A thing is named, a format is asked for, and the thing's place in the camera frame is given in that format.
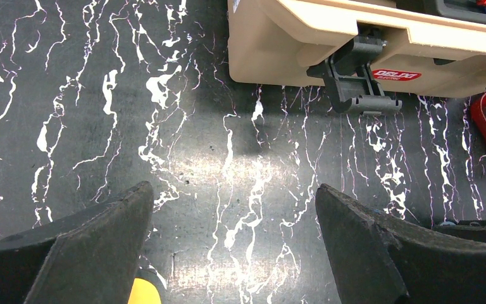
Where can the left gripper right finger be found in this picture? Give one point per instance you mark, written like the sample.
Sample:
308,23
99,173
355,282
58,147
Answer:
378,258

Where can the tan plastic toolbox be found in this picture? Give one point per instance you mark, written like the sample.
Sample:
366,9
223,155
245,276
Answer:
360,50

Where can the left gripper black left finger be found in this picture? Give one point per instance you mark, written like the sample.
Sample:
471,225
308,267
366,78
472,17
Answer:
88,257

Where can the orange round coaster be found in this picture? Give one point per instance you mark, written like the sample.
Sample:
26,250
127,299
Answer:
144,292

